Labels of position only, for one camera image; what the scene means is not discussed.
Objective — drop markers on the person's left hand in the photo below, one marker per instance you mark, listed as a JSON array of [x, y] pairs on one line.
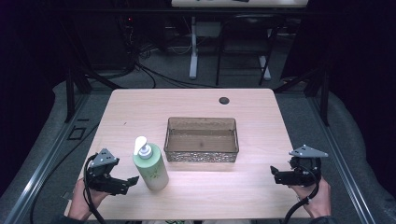
[[81, 202]]

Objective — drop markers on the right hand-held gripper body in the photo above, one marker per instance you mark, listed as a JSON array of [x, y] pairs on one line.
[[300, 174]]

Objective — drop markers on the clear brown plastic tray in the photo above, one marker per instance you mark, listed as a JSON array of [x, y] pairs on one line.
[[201, 143]]

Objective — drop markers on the green pump bottle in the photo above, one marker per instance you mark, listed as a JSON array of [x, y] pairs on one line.
[[152, 169]]

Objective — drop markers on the white background desk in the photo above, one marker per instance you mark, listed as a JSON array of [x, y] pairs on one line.
[[239, 3]]

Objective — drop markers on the black metal stand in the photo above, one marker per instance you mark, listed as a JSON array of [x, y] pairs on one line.
[[323, 99], [71, 93]]

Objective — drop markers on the white desk leg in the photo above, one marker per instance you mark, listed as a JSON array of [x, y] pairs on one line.
[[264, 67], [193, 59]]

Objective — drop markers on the metal floor rail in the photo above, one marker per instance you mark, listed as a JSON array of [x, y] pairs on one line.
[[46, 161], [342, 165]]

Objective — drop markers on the black chair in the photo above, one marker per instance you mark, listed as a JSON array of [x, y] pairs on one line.
[[249, 29]]

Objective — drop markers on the person's right hand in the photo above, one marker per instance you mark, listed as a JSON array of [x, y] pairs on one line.
[[317, 199]]

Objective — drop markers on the grey tape piece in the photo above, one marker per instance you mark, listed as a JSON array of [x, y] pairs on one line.
[[67, 195]]

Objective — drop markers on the black round table grommet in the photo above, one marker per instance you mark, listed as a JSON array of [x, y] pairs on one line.
[[224, 100]]

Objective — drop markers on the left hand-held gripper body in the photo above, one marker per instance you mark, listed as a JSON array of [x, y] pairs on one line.
[[104, 183]]

